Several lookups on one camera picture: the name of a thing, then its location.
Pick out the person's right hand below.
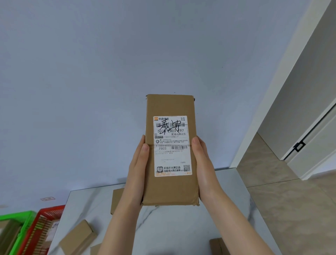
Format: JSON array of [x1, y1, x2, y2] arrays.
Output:
[[191, 136, 224, 204]]

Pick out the person's left hand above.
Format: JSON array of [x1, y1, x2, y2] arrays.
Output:
[[123, 135, 150, 211]]

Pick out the cardboard parcel with white label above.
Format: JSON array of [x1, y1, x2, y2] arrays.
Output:
[[142, 94, 200, 207]]

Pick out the person's right forearm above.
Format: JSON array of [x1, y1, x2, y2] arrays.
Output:
[[199, 190, 275, 255]]

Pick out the person's left forearm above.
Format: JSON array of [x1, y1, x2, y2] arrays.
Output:
[[98, 202, 144, 255]]

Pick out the flat cardboard box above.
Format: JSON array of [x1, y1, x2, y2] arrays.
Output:
[[110, 188, 127, 215]]

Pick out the small long cardboard box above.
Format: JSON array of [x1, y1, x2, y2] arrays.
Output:
[[59, 220, 98, 255]]

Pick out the red plastic crate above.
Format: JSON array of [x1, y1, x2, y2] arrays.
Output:
[[17, 205, 66, 255]]

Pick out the green plastic crate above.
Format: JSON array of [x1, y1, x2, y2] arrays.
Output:
[[0, 210, 37, 255]]

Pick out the white door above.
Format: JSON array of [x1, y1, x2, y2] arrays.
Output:
[[257, 0, 336, 181]]

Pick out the brown box in green crate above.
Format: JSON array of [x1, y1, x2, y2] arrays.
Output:
[[0, 219, 22, 255]]

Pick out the white door frame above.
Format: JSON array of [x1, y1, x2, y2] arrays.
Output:
[[230, 0, 336, 169]]

